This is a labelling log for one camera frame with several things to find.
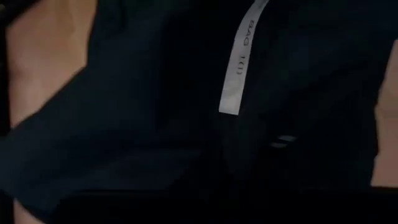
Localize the navy blue backpack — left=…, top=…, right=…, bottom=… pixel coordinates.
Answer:
left=0, top=0, right=398, bottom=224

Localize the white bag label strip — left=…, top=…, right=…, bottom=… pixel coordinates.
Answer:
left=218, top=0, right=271, bottom=116

